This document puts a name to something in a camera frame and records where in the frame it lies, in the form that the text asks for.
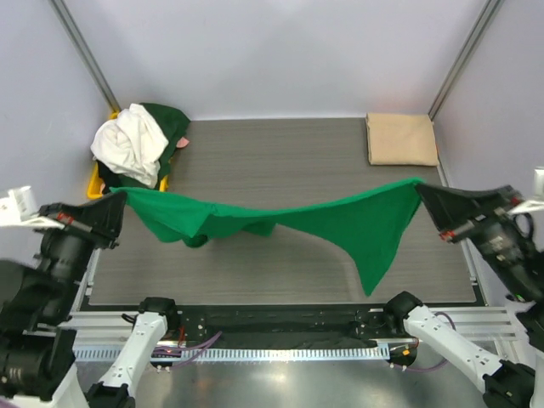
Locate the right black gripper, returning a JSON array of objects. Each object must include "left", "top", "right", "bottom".
[{"left": 412, "top": 178, "right": 544, "bottom": 297}]

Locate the yellow plastic bin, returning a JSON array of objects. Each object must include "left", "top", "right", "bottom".
[{"left": 86, "top": 109, "right": 171, "bottom": 200}]

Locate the bright green t-shirt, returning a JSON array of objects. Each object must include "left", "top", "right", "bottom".
[{"left": 113, "top": 178, "right": 424, "bottom": 295}]

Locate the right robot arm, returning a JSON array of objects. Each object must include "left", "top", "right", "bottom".
[{"left": 382, "top": 184, "right": 543, "bottom": 407}]

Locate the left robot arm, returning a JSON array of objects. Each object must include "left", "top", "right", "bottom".
[{"left": 1, "top": 186, "right": 180, "bottom": 407}]

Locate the white t-shirt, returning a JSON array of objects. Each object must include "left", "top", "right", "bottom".
[{"left": 90, "top": 104, "right": 168, "bottom": 188}]

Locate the folded beige t-shirt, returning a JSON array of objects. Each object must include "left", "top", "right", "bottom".
[{"left": 365, "top": 113, "right": 439, "bottom": 167}]

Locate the pink garment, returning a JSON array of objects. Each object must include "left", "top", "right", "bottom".
[{"left": 176, "top": 137, "right": 190, "bottom": 149}]

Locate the dark green t-shirt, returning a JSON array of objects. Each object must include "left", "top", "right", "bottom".
[{"left": 95, "top": 101, "right": 191, "bottom": 188}]

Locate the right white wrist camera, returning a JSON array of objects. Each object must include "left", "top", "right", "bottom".
[{"left": 507, "top": 166, "right": 544, "bottom": 216}]

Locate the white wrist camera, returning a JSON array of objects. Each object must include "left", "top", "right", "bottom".
[
  {"left": 507, "top": 166, "right": 544, "bottom": 216},
  {"left": 1, "top": 186, "right": 61, "bottom": 229}
]

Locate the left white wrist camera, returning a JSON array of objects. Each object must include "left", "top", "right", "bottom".
[{"left": 1, "top": 186, "right": 61, "bottom": 229}]

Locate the aluminium front rail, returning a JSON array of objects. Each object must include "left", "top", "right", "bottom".
[{"left": 59, "top": 307, "right": 520, "bottom": 345}]

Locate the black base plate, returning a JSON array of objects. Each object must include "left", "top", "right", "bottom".
[{"left": 178, "top": 303, "right": 411, "bottom": 350}]

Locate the white slotted cable duct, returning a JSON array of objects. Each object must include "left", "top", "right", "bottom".
[{"left": 71, "top": 344, "right": 391, "bottom": 363}]

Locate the left aluminium frame post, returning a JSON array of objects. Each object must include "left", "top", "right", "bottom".
[{"left": 48, "top": 0, "right": 121, "bottom": 112}]

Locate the aluminium frame post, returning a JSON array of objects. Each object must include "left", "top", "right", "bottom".
[
  {"left": 428, "top": 0, "right": 505, "bottom": 122},
  {"left": 48, "top": 0, "right": 121, "bottom": 112}
]

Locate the right aluminium frame post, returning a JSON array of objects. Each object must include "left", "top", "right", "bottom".
[{"left": 428, "top": 0, "right": 505, "bottom": 122}]

